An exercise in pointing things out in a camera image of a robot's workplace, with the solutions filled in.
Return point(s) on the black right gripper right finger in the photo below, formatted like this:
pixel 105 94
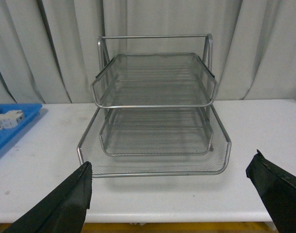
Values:
pixel 277 190

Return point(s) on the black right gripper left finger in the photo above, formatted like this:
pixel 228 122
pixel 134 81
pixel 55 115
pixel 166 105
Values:
pixel 63 210

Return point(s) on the silver mesh tray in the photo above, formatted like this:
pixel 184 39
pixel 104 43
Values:
pixel 213 162
pixel 155 80
pixel 156 131

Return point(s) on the blue plastic tray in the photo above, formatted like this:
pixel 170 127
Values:
pixel 9 137

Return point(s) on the silver mesh bottom tray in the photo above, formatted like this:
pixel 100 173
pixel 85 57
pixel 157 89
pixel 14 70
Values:
pixel 156 131

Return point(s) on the white circuit breaker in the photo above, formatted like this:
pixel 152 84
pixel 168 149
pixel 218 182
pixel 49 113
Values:
pixel 11 119

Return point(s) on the silver mesh top tray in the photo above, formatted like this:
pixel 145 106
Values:
pixel 155 80

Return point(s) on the grey white curtain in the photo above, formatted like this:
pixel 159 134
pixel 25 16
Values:
pixel 48 48

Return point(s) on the silver metal rack frame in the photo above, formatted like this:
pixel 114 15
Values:
pixel 154 40

